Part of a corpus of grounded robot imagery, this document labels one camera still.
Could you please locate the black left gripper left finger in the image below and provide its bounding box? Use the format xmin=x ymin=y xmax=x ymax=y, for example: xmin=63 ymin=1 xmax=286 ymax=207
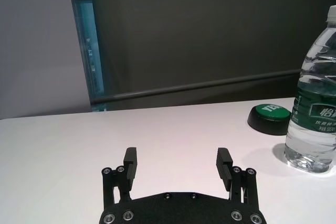
xmin=101 ymin=147 xmax=139 ymax=210

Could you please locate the grey handrail bar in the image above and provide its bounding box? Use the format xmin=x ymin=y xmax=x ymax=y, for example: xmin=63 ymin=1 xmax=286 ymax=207
xmin=90 ymin=69 xmax=302 ymax=105

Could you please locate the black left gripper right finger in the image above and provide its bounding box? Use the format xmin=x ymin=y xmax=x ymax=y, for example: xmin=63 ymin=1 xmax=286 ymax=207
xmin=215 ymin=147 xmax=260 ymax=209

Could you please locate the blue glass window strip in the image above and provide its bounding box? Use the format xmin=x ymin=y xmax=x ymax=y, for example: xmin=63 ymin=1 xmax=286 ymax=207
xmin=72 ymin=0 xmax=108 ymax=112

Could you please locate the clear water bottle green label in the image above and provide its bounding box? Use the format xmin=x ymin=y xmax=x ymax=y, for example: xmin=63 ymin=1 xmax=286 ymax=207
xmin=284 ymin=5 xmax=336 ymax=174

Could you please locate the green YES button black base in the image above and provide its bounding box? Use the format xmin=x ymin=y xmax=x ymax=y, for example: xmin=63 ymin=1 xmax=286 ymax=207
xmin=247 ymin=103 xmax=291 ymax=135

